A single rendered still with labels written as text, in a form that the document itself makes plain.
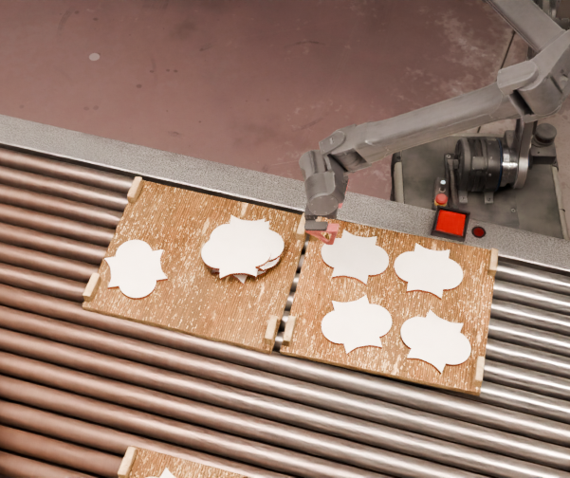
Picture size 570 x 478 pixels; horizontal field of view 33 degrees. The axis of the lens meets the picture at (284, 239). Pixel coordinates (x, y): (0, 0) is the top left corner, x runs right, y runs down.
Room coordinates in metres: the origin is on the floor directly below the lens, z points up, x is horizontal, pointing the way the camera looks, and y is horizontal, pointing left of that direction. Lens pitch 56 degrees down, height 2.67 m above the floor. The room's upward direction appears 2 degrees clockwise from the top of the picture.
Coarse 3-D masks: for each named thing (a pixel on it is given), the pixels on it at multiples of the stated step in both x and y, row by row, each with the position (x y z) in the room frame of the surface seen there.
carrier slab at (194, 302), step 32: (160, 192) 1.31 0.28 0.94; (192, 192) 1.31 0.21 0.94; (128, 224) 1.22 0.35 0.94; (160, 224) 1.22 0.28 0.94; (192, 224) 1.23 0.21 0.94; (224, 224) 1.23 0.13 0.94; (288, 224) 1.23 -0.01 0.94; (192, 256) 1.14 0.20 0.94; (288, 256) 1.15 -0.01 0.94; (160, 288) 1.06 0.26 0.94; (192, 288) 1.06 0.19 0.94; (224, 288) 1.06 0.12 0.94; (256, 288) 1.06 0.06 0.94; (288, 288) 1.06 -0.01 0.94; (128, 320) 0.98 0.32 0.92; (160, 320) 0.98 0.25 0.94; (192, 320) 0.98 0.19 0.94; (224, 320) 0.98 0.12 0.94; (256, 320) 0.99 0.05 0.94
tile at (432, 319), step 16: (416, 320) 0.99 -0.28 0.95; (432, 320) 0.99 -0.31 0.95; (400, 336) 0.96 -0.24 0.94; (416, 336) 0.95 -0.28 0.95; (432, 336) 0.95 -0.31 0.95; (448, 336) 0.96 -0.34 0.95; (464, 336) 0.96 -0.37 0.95; (416, 352) 0.92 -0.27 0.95; (432, 352) 0.92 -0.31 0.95; (448, 352) 0.92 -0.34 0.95; (464, 352) 0.92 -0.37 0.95
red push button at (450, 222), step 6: (438, 216) 1.27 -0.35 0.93; (444, 216) 1.27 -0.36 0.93; (450, 216) 1.27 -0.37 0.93; (456, 216) 1.27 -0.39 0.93; (462, 216) 1.27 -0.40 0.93; (438, 222) 1.25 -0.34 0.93; (444, 222) 1.25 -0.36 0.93; (450, 222) 1.25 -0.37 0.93; (456, 222) 1.26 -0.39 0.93; (462, 222) 1.26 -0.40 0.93; (438, 228) 1.24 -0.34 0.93; (444, 228) 1.24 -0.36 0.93; (450, 228) 1.24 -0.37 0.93; (456, 228) 1.24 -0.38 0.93; (462, 228) 1.24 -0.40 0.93
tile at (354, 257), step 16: (336, 240) 1.19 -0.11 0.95; (352, 240) 1.19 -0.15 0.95; (368, 240) 1.19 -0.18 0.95; (336, 256) 1.14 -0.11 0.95; (352, 256) 1.14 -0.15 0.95; (368, 256) 1.15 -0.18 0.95; (384, 256) 1.15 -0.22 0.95; (336, 272) 1.10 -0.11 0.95; (352, 272) 1.10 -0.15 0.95; (368, 272) 1.10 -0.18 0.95
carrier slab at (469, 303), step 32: (352, 224) 1.24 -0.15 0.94; (320, 256) 1.15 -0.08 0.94; (480, 256) 1.16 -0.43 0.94; (320, 288) 1.07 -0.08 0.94; (352, 288) 1.07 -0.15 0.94; (384, 288) 1.07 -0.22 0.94; (480, 288) 1.08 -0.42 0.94; (320, 320) 0.99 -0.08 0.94; (448, 320) 1.00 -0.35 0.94; (480, 320) 1.00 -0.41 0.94; (288, 352) 0.91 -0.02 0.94; (320, 352) 0.92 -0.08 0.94; (352, 352) 0.92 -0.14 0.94; (384, 352) 0.92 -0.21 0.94; (480, 352) 0.93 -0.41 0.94; (448, 384) 0.85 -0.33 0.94
